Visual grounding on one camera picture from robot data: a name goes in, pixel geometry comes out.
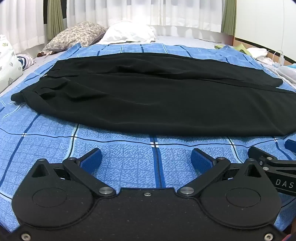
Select striped cloth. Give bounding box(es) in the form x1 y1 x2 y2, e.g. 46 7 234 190
16 54 36 71

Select blue plaid blanket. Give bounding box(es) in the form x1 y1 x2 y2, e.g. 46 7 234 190
0 43 296 233

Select white sheer curtain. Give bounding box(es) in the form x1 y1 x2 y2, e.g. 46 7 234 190
59 0 223 33
0 0 48 55

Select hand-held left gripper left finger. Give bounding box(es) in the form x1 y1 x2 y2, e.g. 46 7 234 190
31 148 116 198

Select floral pillow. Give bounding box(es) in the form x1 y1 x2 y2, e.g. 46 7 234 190
37 22 108 57

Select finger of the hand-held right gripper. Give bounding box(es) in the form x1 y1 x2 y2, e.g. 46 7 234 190
247 146 279 171
284 139 296 154

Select black pants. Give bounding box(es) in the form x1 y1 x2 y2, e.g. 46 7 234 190
10 52 296 137

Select white cloth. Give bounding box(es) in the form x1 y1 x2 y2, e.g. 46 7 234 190
246 47 276 64

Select pale blue cloth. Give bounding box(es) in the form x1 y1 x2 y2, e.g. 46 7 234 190
266 64 296 87

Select white cable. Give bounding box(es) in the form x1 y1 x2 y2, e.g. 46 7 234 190
272 0 285 63

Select white printed pillow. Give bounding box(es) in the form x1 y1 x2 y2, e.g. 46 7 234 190
0 35 23 88

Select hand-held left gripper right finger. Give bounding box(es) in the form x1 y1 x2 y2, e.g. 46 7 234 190
177 148 267 198

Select green curtain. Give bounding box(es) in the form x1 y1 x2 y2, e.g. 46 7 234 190
221 0 237 36
47 0 68 39

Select green cloth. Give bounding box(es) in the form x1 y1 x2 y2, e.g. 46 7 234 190
214 43 249 54

